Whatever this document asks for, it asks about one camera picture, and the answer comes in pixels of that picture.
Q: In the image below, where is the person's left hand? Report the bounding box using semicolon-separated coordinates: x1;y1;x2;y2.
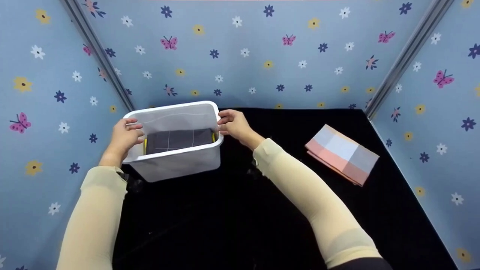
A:
99;117;145;168

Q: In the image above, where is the person's right hand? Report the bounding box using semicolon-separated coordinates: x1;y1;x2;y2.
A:
217;109;265;150

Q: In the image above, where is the white plastic bin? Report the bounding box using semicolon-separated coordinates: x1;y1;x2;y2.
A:
122;100;224;183

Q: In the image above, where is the person's left forearm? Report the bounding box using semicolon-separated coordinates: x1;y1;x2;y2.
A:
56;166;128;270

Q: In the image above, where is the person's right forearm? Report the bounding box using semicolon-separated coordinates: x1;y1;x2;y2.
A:
253;138;383;270

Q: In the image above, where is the dark grey checked folded cloth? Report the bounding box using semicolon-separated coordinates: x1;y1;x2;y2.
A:
146;129;215;155

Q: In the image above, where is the black wrist band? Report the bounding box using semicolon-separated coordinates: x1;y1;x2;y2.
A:
117;171;144;193

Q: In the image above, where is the pink grey checked folded cloth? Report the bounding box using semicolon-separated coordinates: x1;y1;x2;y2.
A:
305;124;380;187

